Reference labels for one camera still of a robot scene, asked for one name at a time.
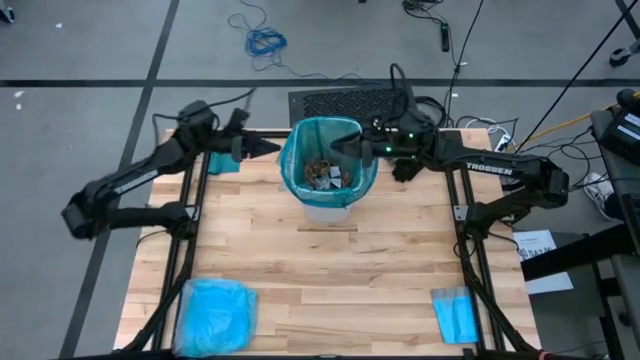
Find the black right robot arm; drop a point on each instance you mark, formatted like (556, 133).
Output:
(500, 167)

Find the black caster wheel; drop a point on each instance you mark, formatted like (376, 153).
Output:
(620, 56)

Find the black side table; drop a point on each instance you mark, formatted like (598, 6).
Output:
(575, 252)

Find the folded teal trash bag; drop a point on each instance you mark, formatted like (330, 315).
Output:
(220, 164)

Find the white plastic trash bin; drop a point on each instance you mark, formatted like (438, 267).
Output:
(325, 215)

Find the black power strip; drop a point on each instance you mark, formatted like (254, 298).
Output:
(445, 37)

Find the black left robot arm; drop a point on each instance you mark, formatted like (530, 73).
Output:
(140, 175)

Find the black electronic device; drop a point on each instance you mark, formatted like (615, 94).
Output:
(625, 135)

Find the crumpled blue plastic bag pile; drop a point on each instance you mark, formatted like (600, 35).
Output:
(215, 317)

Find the person's shoe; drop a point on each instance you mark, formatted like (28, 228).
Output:
(597, 192)

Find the teal plastic trash bag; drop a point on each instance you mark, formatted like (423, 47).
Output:
(300, 150)

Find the white power strip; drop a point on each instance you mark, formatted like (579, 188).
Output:
(502, 142)

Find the white printed paper sheet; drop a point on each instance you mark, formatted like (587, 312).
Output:
(537, 240)

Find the flat folded blue bag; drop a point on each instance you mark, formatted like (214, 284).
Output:
(455, 317)

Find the black metal table frame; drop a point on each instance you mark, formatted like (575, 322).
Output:
(452, 195)

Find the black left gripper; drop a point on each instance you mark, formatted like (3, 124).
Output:
(230, 145)

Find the black perforated metal case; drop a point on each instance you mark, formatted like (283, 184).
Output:
(340, 102)

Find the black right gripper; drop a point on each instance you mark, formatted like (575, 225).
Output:
(395, 145)

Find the large brown paper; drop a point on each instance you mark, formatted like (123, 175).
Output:
(315, 170)

